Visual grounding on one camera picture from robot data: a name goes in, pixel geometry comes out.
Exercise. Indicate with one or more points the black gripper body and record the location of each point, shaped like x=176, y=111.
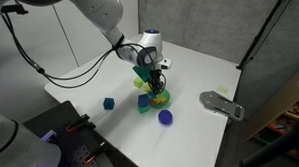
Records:
x=155, y=77

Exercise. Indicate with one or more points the green bowl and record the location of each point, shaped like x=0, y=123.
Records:
x=165, y=100

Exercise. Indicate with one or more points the yellow star toy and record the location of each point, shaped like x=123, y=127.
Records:
x=146, y=88

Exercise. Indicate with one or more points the yellow toy piece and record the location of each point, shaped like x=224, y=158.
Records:
x=161, y=99

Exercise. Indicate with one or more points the lime green cube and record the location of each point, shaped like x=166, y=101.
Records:
x=138, y=82

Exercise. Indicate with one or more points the orange toy piece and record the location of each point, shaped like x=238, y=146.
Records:
x=153, y=102

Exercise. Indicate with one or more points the small blue block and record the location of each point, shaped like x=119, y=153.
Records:
x=143, y=100

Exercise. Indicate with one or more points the green block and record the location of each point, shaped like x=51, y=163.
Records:
x=143, y=110

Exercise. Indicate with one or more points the purple blue ball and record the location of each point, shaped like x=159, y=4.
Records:
x=165, y=117

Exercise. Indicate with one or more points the dark blue cube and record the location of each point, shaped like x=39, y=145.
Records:
x=108, y=103

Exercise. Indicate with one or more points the black orange spring clamp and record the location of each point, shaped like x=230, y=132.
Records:
x=78, y=123
x=95, y=153

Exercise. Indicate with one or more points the black perforated breadboard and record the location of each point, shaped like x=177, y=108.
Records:
x=73, y=151

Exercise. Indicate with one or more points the black perforated board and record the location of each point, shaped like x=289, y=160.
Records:
x=51, y=118

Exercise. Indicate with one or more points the purple glowing light strip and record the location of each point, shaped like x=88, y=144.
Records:
x=49, y=135

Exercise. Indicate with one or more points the thin black light stand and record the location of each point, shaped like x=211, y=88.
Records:
x=261, y=34

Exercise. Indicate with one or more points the wooden board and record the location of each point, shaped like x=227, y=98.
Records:
x=279, y=104

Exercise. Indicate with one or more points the thick black tripod stand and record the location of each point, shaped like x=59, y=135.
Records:
x=270, y=151

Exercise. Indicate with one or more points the shelf with colourful items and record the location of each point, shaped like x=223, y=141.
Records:
x=288, y=123

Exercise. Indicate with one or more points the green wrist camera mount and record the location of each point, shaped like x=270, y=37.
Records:
x=141, y=73

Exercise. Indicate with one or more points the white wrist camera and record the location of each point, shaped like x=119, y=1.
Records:
x=164, y=63

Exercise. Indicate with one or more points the grey metal bracket plate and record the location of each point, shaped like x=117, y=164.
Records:
x=222, y=105

